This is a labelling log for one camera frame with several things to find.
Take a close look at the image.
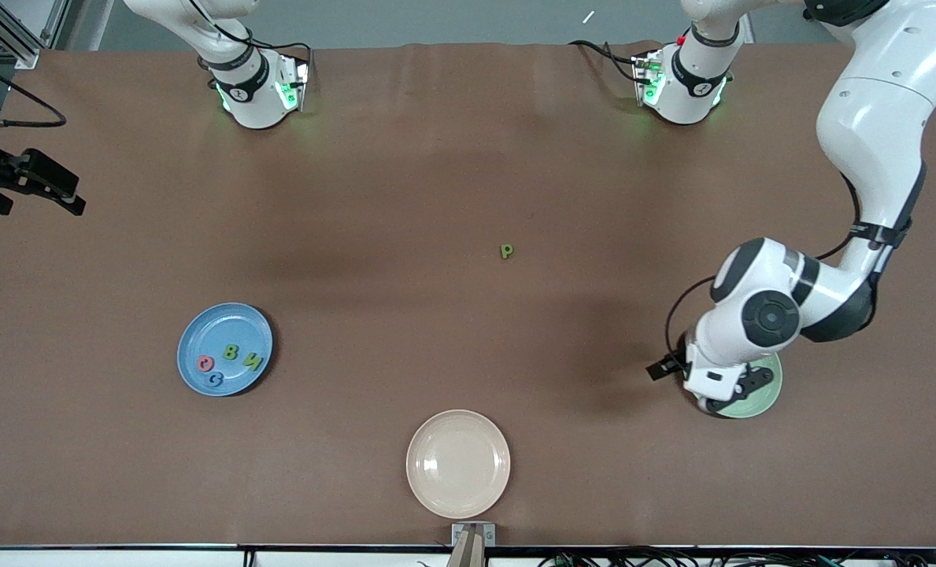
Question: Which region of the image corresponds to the green plate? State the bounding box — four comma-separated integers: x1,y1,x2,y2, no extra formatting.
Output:
708,350,784,419

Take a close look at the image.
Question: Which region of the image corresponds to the beige plate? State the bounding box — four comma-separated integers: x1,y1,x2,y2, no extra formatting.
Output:
405,409,512,520

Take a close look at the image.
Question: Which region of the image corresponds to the blue plate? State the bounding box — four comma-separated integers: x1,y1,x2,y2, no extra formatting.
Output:
176,302,274,398

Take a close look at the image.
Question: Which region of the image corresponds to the brown table mat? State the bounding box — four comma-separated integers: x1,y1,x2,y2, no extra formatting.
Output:
0,41,936,548

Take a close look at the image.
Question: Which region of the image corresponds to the aluminium frame post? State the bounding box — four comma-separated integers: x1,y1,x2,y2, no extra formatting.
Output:
0,0,71,70

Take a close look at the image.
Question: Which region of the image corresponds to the black cable bundle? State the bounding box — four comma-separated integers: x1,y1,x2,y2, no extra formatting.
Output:
537,545,936,567

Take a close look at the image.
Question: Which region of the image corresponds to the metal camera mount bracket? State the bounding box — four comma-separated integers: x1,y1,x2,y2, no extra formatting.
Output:
448,523,497,567

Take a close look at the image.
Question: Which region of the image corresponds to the black right arm base cable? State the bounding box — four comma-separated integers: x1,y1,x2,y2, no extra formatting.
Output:
188,0,313,76

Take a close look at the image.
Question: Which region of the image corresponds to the black arm base cable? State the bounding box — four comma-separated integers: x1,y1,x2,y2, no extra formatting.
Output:
188,0,313,76
568,39,651,84

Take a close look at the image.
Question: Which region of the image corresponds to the black left arm base cable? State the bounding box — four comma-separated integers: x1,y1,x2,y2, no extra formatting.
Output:
568,39,651,84

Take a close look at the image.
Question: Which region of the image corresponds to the white table edge rail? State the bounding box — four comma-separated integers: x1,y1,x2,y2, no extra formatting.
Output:
0,547,936,567

